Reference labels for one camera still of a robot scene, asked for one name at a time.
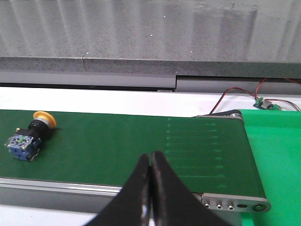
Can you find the small green circuit board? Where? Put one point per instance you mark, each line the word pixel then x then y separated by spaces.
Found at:
pixel 264 104

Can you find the green conveyor belt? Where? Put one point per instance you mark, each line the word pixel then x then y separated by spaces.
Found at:
pixel 209 155

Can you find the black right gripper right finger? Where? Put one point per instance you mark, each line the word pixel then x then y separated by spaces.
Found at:
pixel 173 203

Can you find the grey stone counter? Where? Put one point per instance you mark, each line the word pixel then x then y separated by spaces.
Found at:
pixel 179 45

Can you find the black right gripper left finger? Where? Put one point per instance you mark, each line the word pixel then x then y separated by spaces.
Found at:
pixel 131 206

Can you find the yellow push button switch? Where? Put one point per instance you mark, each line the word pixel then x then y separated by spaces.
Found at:
pixel 24 144

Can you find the silver conveyor frame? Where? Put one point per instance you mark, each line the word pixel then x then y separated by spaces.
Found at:
pixel 52 194

